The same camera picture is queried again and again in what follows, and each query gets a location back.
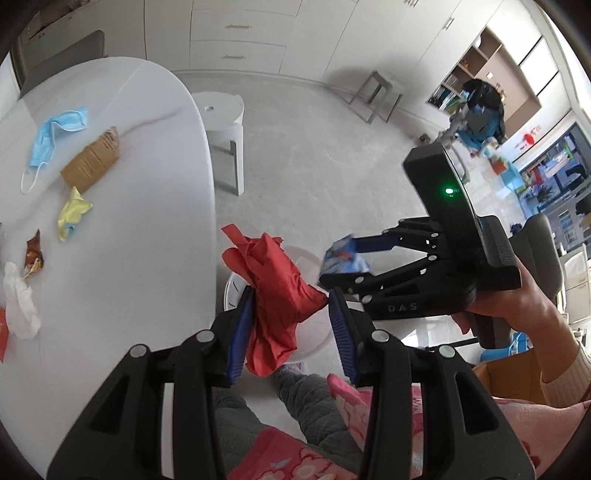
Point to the person's grey quilted trousers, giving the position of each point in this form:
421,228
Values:
318,415

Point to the blue face mask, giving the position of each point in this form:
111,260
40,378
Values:
44,143

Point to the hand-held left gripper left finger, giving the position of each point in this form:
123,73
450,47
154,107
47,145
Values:
240,339

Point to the blue plastic object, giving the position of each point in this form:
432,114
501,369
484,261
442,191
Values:
498,356

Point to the grey office chair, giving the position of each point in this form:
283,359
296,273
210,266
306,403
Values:
540,235

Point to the grey metal stool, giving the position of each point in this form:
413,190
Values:
376,85

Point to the glass balcony door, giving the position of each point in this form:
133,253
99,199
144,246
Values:
558,170

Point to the orange brown candy wrapper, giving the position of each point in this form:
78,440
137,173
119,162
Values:
33,258

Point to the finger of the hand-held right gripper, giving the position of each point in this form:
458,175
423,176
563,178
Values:
376,243
392,279

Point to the white drawer cabinet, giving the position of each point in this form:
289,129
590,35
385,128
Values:
240,41

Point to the person's pink patterned garment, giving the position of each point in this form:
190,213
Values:
545,429

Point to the wooden wall shelf unit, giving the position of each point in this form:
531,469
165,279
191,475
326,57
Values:
512,78

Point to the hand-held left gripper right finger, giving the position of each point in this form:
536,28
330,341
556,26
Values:
344,339

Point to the red plastic bag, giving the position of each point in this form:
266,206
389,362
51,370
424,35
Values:
277,286

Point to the person's right hand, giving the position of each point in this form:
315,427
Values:
521,304

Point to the cardboard box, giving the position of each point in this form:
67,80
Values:
508,378

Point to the red wrapper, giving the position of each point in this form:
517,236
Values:
3,332

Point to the yellow wrapper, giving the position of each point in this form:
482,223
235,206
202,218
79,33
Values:
74,210

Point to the brown paper packet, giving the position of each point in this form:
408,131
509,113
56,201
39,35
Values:
90,161

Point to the white round stool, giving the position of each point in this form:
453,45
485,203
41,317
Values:
221,115

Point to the white round waste bin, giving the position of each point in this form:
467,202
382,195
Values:
314,334

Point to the person's right forearm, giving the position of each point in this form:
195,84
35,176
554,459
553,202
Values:
563,364

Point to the white tissue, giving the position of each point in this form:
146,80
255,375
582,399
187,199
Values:
21,304

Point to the blue snack wrapper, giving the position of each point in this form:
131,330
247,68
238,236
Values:
344,261

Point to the grey dining chair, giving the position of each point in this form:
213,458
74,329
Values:
69,55

